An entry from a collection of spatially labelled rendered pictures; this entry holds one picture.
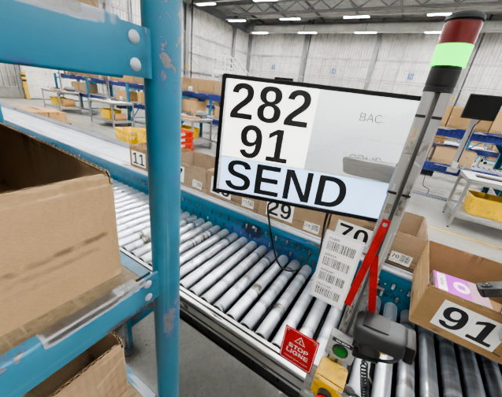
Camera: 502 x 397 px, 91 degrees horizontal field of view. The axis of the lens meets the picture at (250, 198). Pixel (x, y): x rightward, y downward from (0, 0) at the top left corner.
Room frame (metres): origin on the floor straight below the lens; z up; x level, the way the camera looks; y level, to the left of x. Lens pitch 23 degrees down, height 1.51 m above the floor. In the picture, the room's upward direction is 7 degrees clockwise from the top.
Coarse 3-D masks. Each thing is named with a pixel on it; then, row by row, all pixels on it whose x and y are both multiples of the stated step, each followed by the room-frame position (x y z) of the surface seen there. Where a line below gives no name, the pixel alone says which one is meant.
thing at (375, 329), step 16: (368, 320) 0.41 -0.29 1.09; (384, 320) 0.41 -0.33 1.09; (368, 336) 0.39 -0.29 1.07; (384, 336) 0.38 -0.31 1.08; (400, 336) 0.38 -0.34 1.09; (416, 336) 0.39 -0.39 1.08; (352, 352) 0.41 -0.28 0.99; (368, 352) 0.39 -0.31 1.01; (384, 352) 0.37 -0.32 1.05; (400, 352) 0.36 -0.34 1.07; (416, 352) 0.35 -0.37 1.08
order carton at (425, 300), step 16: (432, 256) 0.87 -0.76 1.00; (448, 256) 0.84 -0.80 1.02; (464, 256) 0.82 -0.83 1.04; (480, 256) 0.80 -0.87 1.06; (416, 272) 0.83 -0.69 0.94; (448, 272) 0.83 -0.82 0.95; (464, 272) 0.81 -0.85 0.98; (480, 272) 0.79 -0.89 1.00; (496, 272) 0.77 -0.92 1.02; (416, 288) 0.72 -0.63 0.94; (432, 288) 0.62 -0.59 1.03; (416, 304) 0.65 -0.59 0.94; (432, 304) 0.62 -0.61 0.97; (464, 304) 0.58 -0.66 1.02; (496, 304) 0.74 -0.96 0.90; (416, 320) 0.63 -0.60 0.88; (496, 320) 0.54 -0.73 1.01; (448, 336) 0.59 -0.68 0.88; (480, 352) 0.55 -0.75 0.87; (496, 352) 0.53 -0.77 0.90
